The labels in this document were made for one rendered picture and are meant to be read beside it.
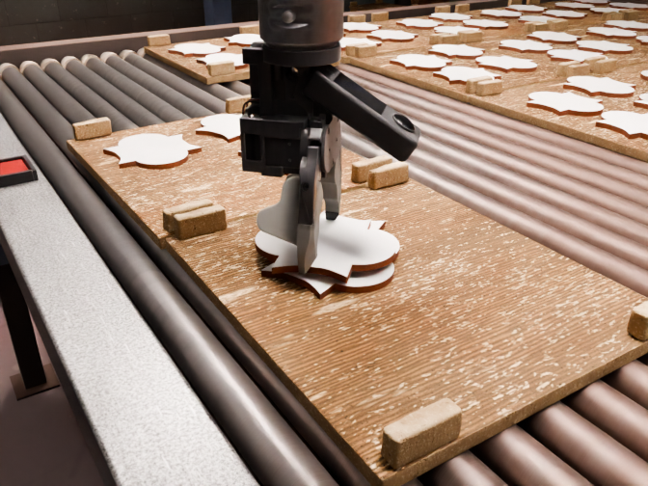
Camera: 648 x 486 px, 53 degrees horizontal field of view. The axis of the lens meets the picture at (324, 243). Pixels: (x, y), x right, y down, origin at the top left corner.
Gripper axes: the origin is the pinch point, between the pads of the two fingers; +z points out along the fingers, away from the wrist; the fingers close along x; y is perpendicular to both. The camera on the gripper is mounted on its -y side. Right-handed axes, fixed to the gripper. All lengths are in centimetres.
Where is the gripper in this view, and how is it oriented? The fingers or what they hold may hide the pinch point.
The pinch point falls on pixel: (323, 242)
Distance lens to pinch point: 67.0
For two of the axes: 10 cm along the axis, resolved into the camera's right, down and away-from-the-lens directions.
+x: -2.4, 4.5, -8.6
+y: -9.7, -1.1, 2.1
